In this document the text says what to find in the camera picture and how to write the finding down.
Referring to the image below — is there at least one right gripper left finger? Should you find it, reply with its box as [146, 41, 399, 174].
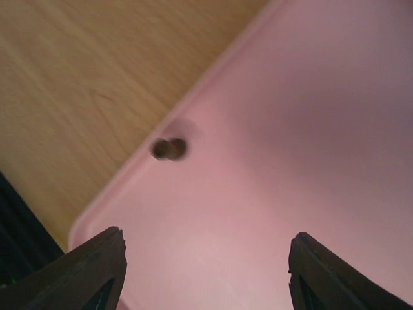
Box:
[1, 226, 127, 309]

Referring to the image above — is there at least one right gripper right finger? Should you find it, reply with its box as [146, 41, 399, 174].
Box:
[288, 232, 412, 309]

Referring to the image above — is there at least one dark chess piece tray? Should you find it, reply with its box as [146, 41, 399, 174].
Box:
[150, 138, 187, 161]

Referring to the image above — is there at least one pink plastic tray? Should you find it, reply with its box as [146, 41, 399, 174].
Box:
[68, 1, 412, 309]

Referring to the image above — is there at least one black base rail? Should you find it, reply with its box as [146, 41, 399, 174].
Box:
[1, 175, 64, 287]

